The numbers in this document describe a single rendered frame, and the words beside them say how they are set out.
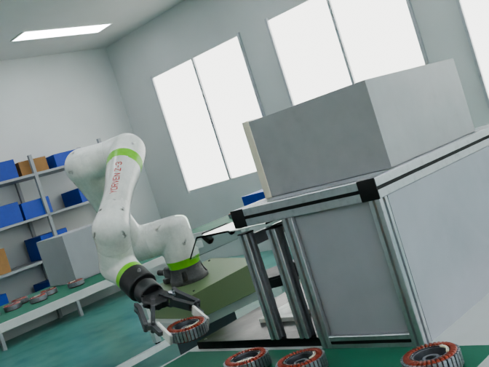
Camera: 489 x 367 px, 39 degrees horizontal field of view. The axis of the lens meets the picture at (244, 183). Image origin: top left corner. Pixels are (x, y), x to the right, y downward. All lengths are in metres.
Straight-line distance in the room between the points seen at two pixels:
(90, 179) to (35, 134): 6.89
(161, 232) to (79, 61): 7.51
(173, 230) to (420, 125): 1.15
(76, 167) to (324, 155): 1.00
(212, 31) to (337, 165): 7.05
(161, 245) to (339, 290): 1.09
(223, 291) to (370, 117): 1.13
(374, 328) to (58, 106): 8.22
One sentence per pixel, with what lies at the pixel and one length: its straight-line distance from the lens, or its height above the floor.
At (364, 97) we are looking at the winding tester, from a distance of 1.54.
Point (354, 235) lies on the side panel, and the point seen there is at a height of 1.00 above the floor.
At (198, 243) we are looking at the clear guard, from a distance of 1.92.
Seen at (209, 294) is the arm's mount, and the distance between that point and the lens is 2.44.
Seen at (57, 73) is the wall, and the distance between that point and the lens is 9.67.
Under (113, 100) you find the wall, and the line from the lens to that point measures 10.01.
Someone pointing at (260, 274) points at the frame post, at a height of 0.94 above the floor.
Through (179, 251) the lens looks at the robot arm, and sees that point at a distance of 2.54.
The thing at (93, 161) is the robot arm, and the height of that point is 1.37.
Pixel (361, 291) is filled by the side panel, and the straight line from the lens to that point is 1.56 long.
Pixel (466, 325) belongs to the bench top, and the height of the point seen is 0.75.
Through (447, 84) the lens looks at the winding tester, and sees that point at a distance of 1.84.
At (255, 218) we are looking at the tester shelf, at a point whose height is 1.08.
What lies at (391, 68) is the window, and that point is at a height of 1.61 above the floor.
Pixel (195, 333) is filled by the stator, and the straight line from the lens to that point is 1.81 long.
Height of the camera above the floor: 1.24
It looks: 2 degrees down
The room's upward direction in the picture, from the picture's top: 18 degrees counter-clockwise
